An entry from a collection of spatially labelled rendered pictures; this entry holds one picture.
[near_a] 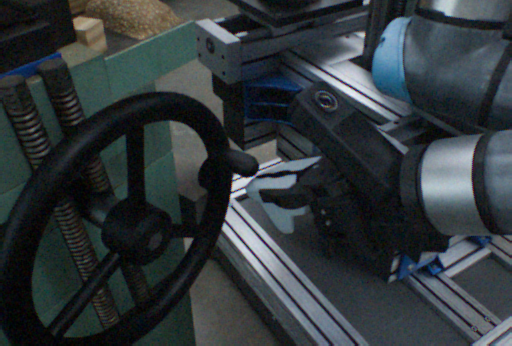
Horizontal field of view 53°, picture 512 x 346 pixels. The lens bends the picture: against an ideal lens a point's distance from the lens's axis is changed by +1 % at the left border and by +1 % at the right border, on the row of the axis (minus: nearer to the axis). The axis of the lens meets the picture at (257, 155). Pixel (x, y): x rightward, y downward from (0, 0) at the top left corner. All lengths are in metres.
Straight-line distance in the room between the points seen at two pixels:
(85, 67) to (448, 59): 0.33
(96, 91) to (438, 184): 0.33
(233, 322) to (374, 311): 0.41
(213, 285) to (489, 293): 0.73
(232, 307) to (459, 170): 1.15
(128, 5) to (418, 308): 0.90
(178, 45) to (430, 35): 0.40
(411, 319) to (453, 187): 0.87
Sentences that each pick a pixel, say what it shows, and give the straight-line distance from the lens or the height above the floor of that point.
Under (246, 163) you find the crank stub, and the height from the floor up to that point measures 0.86.
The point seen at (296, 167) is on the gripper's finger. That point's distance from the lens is 0.51.
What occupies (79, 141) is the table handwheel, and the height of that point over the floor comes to 0.95.
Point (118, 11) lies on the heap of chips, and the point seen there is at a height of 0.92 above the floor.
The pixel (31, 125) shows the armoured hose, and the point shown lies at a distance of 0.48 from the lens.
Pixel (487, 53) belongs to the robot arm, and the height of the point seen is 1.00.
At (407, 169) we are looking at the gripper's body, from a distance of 0.40.
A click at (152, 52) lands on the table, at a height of 0.88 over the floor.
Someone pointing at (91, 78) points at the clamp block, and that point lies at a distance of 0.53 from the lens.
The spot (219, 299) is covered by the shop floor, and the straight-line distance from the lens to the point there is 1.49.
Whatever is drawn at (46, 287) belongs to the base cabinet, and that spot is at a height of 0.63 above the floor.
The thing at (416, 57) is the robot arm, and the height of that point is 0.98.
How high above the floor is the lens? 1.17
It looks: 36 degrees down
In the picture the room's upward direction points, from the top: straight up
